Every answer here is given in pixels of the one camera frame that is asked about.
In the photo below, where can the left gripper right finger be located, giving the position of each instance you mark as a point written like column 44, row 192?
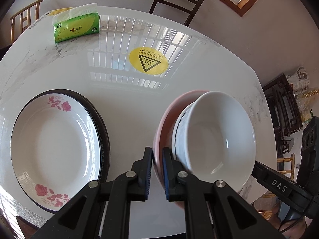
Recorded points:
column 212, row 210

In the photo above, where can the large blue floral plate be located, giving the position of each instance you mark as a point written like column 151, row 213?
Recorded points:
column 103, row 138

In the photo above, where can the yellow hot warning sticker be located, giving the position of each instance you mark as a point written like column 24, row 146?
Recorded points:
column 148, row 60

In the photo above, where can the white plate pink flowers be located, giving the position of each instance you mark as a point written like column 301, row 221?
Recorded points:
column 55, row 149

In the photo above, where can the newspaper bundle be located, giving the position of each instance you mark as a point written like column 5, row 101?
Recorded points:
column 299, row 81

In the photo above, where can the pink plastic bowl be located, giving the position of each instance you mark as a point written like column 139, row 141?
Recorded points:
column 163, row 134

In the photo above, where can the green tissue pack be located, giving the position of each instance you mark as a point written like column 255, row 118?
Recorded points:
column 76, row 22

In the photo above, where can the white cartoon bowl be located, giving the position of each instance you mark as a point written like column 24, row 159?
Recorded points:
column 214, row 140

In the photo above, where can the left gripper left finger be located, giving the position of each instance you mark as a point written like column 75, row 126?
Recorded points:
column 102, row 210

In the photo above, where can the light wooden chair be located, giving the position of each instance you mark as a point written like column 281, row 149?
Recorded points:
column 26, row 16

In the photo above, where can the dark wooden side furniture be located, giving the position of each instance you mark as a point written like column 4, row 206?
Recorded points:
column 284, row 112

